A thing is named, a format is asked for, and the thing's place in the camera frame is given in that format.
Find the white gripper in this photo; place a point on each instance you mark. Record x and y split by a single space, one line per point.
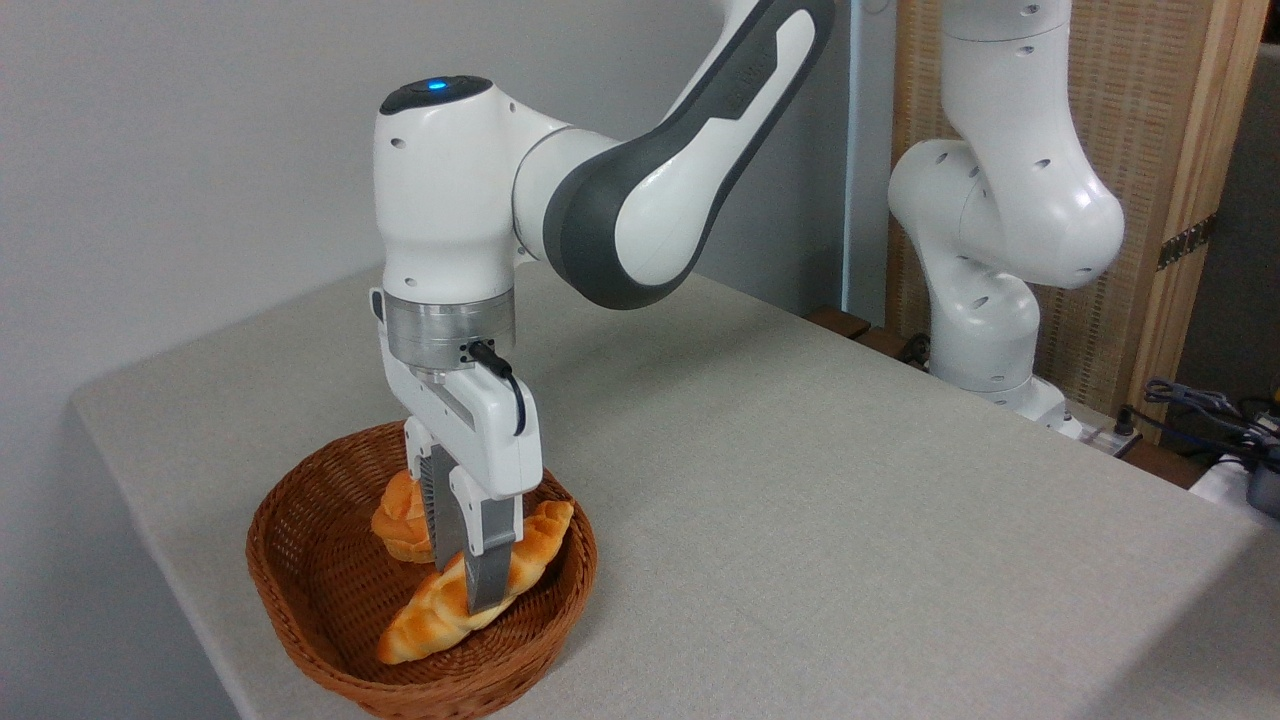
490 430

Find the long braided bread loaf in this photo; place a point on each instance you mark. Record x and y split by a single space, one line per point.
425 620

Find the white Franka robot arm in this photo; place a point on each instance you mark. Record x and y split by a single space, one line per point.
640 190

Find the round orange bread roll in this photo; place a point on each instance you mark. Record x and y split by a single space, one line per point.
400 520

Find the brown woven wicker basket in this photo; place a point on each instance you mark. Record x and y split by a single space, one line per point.
320 590

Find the grey tablecloth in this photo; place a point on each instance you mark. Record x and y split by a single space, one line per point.
850 520

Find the white connector block with plug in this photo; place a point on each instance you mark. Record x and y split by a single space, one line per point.
1100 432

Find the metal screen hinge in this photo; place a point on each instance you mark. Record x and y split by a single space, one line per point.
1188 241

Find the white vertical wall conduit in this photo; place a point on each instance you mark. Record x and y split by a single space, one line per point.
868 150

